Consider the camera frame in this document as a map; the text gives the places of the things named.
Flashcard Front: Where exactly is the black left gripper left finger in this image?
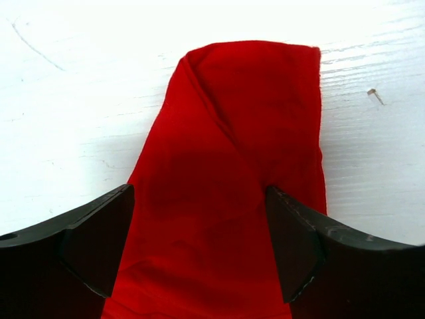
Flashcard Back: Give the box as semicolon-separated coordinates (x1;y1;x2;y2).
1;184;135;318

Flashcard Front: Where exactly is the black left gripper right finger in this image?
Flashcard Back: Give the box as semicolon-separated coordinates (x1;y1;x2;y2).
266;187;424;318

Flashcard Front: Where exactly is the red t-shirt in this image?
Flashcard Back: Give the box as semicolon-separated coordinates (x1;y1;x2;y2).
102;41;327;318

